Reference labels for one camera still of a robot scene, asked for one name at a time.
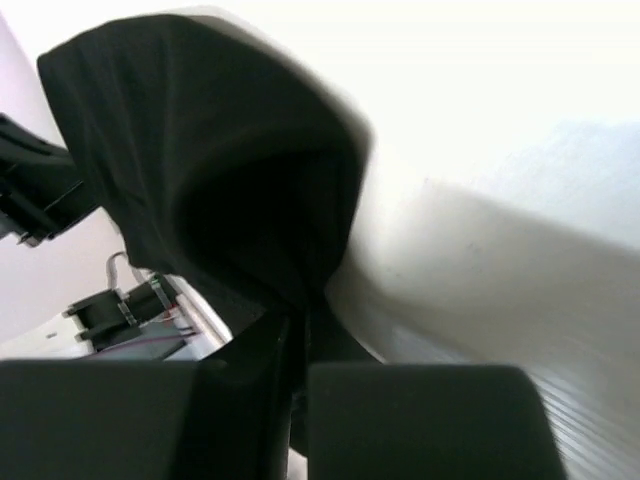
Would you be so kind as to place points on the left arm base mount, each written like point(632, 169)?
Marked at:
point(161, 317)

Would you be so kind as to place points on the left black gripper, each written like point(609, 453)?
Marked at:
point(42, 193)

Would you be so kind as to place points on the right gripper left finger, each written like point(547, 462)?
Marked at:
point(226, 416)

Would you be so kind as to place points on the black skirt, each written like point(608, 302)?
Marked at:
point(221, 159)

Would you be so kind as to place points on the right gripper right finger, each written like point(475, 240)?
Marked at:
point(355, 417)

